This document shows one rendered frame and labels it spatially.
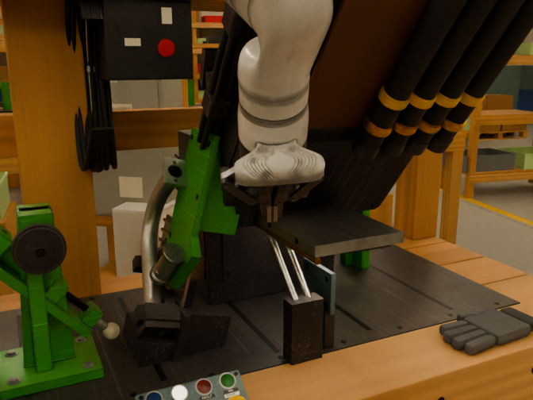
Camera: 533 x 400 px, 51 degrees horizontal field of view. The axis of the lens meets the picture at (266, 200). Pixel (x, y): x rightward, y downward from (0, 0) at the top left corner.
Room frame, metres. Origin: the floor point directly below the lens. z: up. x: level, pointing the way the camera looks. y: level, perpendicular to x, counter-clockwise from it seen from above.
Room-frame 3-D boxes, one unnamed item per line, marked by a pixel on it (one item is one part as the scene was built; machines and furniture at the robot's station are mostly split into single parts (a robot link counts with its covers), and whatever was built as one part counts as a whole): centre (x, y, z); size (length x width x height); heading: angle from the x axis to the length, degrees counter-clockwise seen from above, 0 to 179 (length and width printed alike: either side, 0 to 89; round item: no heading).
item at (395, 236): (0.97, -0.06, 1.11); 0.39 x 0.16 x 0.03; 26
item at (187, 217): (0.94, 0.10, 1.17); 0.13 x 0.12 x 0.20; 116
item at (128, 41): (1.17, 0.25, 1.42); 0.17 x 0.12 x 0.15; 116
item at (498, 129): (10.31, -4.03, 0.37); 1.20 x 0.81 x 0.74; 108
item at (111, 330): (0.86, 0.27, 0.96); 0.06 x 0.03 x 0.06; 116
